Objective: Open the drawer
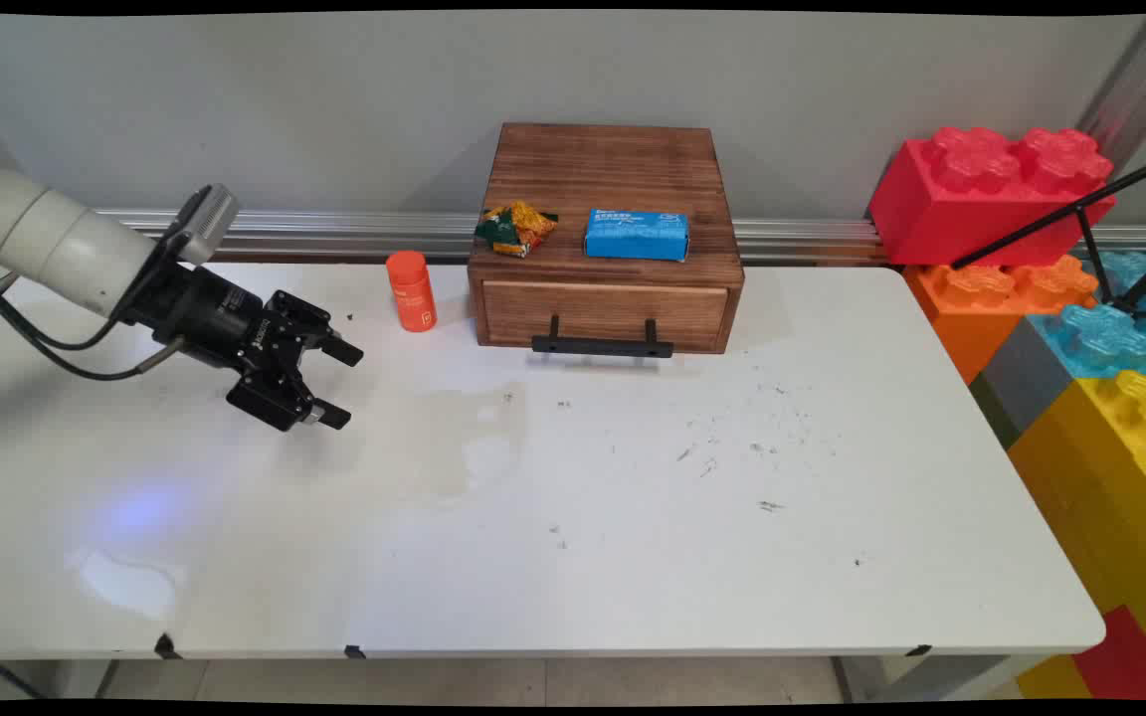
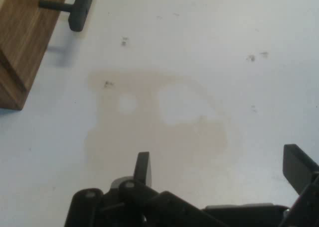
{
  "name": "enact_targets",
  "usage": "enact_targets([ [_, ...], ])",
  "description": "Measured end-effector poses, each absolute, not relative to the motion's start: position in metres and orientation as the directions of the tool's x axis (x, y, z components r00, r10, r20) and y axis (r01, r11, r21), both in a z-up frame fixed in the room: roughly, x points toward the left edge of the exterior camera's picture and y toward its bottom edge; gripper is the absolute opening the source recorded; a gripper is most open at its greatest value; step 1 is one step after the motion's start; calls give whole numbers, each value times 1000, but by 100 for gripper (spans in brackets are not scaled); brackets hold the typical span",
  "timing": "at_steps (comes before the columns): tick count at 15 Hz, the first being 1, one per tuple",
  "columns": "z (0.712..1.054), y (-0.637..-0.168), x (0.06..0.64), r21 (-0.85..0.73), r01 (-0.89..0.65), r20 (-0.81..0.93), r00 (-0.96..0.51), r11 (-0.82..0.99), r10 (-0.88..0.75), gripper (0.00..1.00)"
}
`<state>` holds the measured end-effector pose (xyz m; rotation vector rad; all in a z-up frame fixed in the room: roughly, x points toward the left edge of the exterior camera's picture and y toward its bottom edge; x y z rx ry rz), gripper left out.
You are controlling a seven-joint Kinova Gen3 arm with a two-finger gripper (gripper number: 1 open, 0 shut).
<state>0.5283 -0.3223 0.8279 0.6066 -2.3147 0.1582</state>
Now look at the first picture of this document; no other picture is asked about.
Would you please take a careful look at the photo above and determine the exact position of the black cable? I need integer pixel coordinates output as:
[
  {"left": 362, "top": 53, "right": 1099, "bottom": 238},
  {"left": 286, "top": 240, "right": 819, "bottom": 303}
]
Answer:
[
  {"left": 0, "top": 288, "right": 186, "bottom": 382},
  {"left": 0, "top": 264, "right": 126, "bottom": 352}
]

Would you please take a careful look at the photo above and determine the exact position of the aluminium corner post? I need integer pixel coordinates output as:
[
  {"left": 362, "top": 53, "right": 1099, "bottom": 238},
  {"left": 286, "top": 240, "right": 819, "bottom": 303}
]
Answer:
[{"left": 1075, "top": 14, "right": 1146, "bottom": 150}]

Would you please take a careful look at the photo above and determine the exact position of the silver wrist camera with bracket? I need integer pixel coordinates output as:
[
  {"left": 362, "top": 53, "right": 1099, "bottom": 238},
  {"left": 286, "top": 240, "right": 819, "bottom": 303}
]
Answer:
[{"left": 171, "top": 184, "right": 240, "bottom": 266}]

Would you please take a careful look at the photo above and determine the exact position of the wooden drawer with black handle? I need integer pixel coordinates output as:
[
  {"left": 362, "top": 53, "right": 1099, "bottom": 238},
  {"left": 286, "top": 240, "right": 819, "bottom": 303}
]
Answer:
[{"left": 480, "top": 280, "right": 731, "bottom": 360}]

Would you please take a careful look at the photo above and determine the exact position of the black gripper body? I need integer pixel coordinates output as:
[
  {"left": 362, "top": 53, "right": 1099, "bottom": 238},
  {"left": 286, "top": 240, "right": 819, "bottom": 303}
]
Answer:
[{"left": 120, "top": 261, "right": 335, "bottom": 433}]

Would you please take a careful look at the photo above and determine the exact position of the green orange snack packet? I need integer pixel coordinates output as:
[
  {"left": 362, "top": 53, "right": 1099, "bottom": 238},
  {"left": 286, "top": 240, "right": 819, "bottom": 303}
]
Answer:
[{"left": 475, "top": 201, "right": 560, "bottom": 259}]

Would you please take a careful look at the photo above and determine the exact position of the red giant toy brick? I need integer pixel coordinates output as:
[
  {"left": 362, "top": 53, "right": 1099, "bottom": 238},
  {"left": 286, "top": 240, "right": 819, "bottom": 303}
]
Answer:
[{"left": 867, "top": 125, "right": 1118, "bottom": 269}]

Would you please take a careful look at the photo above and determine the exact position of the blue tissue pack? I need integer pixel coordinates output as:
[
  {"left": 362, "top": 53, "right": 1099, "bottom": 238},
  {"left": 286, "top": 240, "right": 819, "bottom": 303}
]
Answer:
[{"left": 584, "top": 208, "right": 690, "bottom": 263}]

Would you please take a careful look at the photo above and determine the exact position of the grey giant toy brick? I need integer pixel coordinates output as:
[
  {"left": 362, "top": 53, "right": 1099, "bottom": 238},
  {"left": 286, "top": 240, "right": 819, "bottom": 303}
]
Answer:
[{"left": 971, "top": 316, "right": 1077, "bottom": 449}]

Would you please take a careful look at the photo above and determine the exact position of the orange plastic bottle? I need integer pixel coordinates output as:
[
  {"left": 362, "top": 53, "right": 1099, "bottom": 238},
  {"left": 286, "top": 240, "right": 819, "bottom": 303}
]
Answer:
[{"left": 386, "top": 251, "right": 438, "bottom": 333}]

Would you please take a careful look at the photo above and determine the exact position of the orange giant toy brick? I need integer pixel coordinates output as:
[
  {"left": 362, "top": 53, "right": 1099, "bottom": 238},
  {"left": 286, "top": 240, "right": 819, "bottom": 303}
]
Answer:
[{"left": 903, "top": 255, "right": 1100, "bottom": 385}]

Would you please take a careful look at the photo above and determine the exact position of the aluminium wall rail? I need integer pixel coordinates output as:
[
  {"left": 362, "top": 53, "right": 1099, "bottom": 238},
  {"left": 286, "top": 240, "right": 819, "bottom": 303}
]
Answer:
[{"left": 95, "top": 209, "right": 1146, "bottom": 267}]

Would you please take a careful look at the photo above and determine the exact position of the yellow giant toy brick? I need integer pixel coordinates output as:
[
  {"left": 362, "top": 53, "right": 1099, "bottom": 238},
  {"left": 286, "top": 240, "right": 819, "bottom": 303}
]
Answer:
[{"left": 1008, "top": 370, "right": 1146, "bottom": 700}]

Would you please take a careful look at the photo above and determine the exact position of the brown wooden drawer cabinet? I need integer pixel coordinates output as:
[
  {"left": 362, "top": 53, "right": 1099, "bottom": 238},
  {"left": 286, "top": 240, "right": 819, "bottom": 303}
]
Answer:
[{"left": 467, "top": 122, "right": 745, "bottom": 356}]

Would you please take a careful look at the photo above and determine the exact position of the blue giant toy brick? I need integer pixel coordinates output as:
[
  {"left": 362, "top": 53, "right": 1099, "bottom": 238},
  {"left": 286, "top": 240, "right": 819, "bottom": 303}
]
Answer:
[{"left": 1043, "top": 249, "right": 1146, "bottom": 380}]

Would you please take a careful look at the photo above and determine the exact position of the small red toy brick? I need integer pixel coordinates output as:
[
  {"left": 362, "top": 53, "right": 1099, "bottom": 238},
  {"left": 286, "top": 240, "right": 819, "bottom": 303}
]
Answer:
[{"left": 1073, "top": 606, "right": 1146, "bottom": 702}]

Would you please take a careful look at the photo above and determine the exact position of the black tripod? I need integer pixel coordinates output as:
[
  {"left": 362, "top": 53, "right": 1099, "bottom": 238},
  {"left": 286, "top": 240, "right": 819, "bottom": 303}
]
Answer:
[{"left": 951, "top": 149, "right": 1146, "bottom": 320}]

